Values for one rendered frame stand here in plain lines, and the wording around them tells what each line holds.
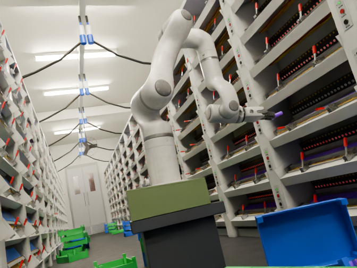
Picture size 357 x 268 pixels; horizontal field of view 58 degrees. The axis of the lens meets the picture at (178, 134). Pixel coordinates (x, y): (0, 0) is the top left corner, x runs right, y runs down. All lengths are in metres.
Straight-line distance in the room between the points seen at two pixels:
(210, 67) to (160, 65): 0.27
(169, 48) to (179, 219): 0.72
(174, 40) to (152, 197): 0.70
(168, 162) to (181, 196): 0.17
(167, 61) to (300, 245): 0.86
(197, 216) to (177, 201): 0.08
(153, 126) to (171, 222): 0.37
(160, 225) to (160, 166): 0.23
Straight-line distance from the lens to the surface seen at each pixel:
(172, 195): 1.09
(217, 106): 1.46
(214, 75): 1.51
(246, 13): 2.05
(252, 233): 2.22
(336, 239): 1.29
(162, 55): 1.40
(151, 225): 1.09
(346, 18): 1.36
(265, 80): 1.88
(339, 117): 1.40
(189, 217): 1.10
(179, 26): 1.46
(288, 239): 1.26
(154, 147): 1.22
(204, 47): 1.56
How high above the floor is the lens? 0.30
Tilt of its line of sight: 12 degrees up
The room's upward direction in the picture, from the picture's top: 13 degrees counter-clockwise
